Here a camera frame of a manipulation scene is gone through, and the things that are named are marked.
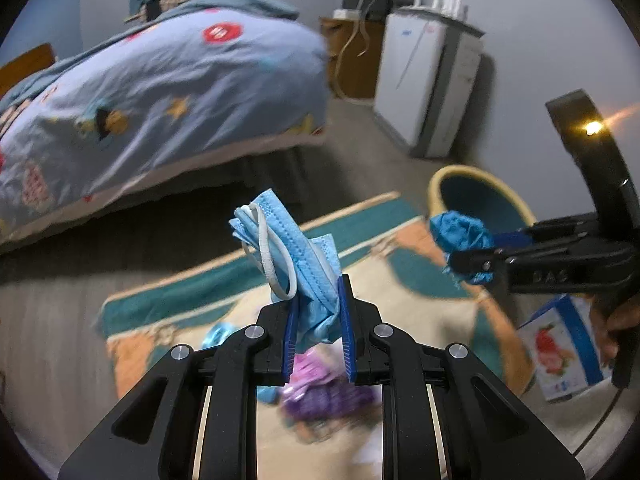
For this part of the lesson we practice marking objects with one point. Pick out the bed with blue quilt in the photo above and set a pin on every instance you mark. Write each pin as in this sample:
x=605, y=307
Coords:
x=175, y=85

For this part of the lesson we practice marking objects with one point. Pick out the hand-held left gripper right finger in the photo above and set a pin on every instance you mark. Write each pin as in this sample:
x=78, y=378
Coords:
x=347, y=332

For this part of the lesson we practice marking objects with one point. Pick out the blue white strawberry box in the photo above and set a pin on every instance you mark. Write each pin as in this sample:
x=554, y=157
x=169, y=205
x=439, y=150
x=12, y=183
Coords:
x=565, y=350

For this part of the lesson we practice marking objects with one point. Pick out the purple packet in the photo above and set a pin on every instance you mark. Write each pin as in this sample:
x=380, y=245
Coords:
x=340, y=402

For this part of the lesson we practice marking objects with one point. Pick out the white router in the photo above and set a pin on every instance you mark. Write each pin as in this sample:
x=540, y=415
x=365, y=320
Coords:
x=440, y=5

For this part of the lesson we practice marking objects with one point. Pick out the pink wrapper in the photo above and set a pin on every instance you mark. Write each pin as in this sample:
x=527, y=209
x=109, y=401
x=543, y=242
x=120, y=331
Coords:
x=310, y=372

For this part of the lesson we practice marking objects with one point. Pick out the white power strip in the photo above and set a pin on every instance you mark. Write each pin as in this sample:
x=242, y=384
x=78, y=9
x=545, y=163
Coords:
x=345, y=12

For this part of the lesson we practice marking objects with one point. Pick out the blue face mask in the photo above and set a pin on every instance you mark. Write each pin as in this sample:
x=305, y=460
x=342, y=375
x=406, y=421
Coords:
x=305, y=270
x=217, y=336

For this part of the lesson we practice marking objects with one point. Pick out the white air purifier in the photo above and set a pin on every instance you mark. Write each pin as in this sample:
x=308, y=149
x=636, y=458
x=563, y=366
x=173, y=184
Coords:
x=405, y=85

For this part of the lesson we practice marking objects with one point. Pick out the blue glove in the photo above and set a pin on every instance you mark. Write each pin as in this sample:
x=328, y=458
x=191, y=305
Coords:
x=460, y=232

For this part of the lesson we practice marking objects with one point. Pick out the yellow blue waste bin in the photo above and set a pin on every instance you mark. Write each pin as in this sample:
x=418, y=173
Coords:
x=475, y=190

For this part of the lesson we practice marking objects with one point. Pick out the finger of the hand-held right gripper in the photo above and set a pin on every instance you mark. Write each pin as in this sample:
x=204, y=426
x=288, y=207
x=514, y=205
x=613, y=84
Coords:
x=480, y=261
x=515, y=239

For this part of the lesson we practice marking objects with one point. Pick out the patterned teal orange mat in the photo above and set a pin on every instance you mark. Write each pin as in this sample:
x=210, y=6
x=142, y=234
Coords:
x=430, y=320

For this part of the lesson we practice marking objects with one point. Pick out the person's right hand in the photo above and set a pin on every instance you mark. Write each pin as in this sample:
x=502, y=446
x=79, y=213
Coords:
x=605, y=325

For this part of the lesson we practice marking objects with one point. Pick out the wooden cabinet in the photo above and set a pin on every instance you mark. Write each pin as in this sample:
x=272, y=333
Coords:
x=357, y=70

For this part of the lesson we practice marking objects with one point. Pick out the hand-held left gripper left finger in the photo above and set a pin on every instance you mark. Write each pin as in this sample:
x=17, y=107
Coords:
x=289, y=342

